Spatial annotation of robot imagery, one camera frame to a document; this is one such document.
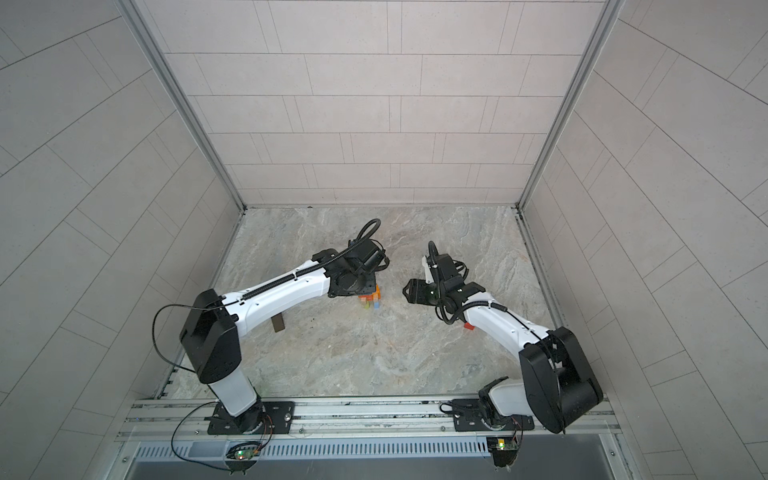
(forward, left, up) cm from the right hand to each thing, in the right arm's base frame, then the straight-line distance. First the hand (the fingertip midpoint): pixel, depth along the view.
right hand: (410, 292), depth 86 cm
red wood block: (-1, +13, +1) cm, 13 cm away
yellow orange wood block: (0, +10, +1) cm, 10 cm away
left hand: (+1, +9, +4) cm, 10 cm away
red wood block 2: (-8, -17, -8) cm, 20 cm away
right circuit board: (-37, -18, -9) cm, 43 cm away
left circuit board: (-35, +40, -4) cm, 54 cm away
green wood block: (-1, +13, -5) cm, 14 cm away
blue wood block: (0, +10, -5) cm, 11 cm away
